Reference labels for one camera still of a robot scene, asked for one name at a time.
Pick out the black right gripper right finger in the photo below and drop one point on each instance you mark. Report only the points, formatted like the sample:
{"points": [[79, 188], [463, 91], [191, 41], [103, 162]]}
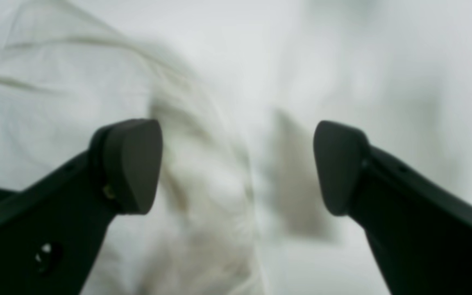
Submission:
{"points": [[419, 234]]}

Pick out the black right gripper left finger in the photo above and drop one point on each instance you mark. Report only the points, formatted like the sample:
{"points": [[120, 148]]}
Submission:
{"points": [[52, 231]]}

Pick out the white T-shirt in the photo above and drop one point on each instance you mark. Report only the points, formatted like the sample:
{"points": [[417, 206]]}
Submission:
{"points": [[219, 225]]}

